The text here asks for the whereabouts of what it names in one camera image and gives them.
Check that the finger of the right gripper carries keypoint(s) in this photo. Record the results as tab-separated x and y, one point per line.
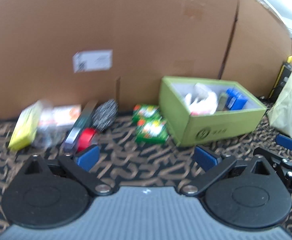
284	141

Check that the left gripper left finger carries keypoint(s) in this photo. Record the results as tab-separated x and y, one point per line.
78	168

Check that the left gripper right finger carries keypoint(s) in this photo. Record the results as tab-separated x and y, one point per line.
215	168

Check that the packaged item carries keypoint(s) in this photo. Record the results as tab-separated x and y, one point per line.
70	142

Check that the red tape roll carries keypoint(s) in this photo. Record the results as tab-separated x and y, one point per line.
87	138

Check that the clear plastic cup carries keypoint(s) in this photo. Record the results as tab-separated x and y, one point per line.
47	134

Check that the steel wool scrubber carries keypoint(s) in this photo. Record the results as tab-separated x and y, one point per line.
104	116

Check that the blue plastic case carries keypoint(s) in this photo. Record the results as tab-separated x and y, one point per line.
236	100

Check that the white orange medicine box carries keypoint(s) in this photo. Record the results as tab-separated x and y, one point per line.
61	116

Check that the green shoe box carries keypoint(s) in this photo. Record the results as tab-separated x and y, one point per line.
189	130

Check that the white cloth in box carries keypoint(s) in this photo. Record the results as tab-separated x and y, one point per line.
201	101

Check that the yellow flat box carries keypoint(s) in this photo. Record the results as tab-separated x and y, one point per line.
25	129

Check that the front green patterned box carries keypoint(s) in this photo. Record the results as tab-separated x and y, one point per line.
152	131

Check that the green patterned box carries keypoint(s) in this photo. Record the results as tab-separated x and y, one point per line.
145	112
152	131

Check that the black yellow object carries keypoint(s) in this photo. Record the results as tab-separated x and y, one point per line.
281	80

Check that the rear green patterned box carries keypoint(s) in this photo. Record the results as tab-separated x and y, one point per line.
145	112

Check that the white shipping label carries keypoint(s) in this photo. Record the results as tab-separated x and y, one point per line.
92	61

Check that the large brown cardboard box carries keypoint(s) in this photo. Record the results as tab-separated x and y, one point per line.
236	40

